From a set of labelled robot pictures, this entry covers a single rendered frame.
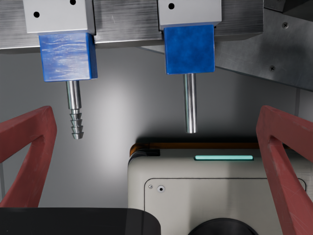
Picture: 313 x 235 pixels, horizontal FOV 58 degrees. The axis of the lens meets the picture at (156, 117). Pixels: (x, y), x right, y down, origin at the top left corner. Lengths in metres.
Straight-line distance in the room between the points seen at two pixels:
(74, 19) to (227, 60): 0.17
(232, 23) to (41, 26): 0.16
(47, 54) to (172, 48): 0.11
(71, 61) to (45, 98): 0.95
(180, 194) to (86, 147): 0.46
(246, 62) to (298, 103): 0.94
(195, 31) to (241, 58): 0.09
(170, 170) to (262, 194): 0.30
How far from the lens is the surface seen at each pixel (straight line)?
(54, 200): 1.31
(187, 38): 0.25
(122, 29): 0.27
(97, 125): 1.16
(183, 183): 0.91
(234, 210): 0.97
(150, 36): 0.27
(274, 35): 0.35
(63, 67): 0.26
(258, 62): 0.34
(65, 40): 0.26
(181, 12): 0.24
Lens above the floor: 1.12
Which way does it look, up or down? 81 degrees down
